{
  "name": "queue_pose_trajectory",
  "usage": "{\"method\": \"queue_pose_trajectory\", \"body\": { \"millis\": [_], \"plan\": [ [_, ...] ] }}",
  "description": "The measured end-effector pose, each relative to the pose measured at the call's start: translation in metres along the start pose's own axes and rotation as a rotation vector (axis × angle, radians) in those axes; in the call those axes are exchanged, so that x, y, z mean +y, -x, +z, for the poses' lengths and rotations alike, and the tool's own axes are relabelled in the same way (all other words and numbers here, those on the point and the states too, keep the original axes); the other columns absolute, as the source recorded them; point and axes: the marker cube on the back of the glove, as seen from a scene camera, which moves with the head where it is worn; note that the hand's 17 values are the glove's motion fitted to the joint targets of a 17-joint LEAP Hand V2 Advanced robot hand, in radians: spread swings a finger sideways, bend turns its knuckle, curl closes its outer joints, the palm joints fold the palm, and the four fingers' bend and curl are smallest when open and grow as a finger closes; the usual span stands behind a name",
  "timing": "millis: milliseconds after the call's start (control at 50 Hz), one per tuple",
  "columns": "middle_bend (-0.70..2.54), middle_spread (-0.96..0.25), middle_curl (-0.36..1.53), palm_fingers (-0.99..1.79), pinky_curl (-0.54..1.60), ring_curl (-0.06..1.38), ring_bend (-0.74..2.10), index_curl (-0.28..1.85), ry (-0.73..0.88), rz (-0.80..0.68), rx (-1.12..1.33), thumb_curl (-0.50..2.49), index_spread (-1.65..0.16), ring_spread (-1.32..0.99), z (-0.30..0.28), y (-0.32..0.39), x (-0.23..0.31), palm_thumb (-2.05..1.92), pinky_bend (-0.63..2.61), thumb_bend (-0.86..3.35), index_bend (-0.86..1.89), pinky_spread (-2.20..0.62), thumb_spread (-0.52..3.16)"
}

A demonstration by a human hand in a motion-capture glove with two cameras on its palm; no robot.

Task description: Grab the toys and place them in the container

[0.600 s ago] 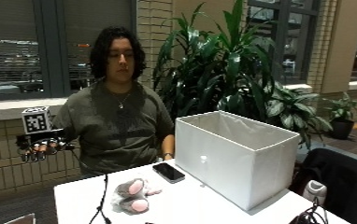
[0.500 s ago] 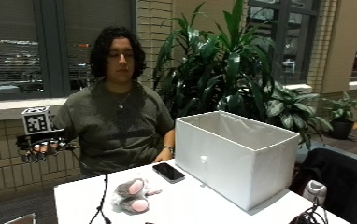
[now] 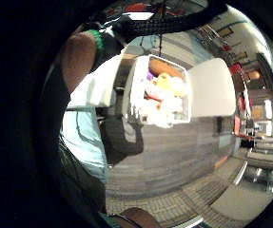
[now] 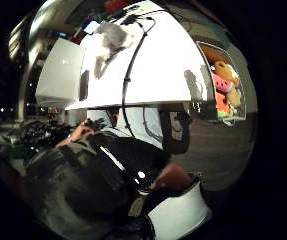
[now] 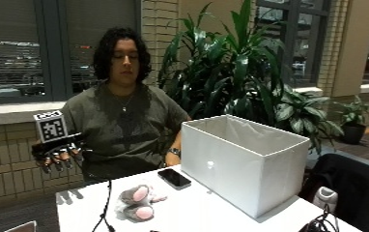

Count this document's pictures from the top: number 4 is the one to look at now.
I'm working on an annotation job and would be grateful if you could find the reddish brown object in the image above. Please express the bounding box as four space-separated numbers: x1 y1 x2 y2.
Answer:
151 162 193 192

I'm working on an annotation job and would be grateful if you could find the clear plastic bin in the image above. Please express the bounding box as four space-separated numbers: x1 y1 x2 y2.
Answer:
196 40 248 127

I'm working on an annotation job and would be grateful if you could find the white box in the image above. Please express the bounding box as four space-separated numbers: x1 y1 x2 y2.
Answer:
34 37 86 108

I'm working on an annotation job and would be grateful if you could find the grey plush toy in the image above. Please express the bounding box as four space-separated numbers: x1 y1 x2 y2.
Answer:
93 21 135 80

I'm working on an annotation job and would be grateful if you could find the black device with white label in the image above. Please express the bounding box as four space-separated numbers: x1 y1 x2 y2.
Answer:
158 110 193 155

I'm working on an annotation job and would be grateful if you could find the black cable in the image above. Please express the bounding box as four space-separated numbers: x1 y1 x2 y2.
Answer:
121 9 166 138

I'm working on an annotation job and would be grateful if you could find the pink watermelon plush toy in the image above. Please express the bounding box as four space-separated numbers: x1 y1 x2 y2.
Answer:
211 72 235 94

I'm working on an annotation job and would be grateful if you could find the brown plush bear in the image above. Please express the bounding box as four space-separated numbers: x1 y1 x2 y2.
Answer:
212 60 243 108

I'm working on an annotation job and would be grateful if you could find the heap of black equipment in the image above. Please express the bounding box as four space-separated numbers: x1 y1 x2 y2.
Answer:
0 118 74 159

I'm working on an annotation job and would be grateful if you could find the blue and white item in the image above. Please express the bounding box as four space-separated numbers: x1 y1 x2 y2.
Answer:
82 19 101 35

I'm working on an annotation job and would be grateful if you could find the small black device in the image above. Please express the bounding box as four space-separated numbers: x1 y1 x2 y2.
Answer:
84 117 109 132

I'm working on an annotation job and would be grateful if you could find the orange and green plush toy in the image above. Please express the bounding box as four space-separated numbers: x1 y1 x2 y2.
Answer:
214 91 231 120

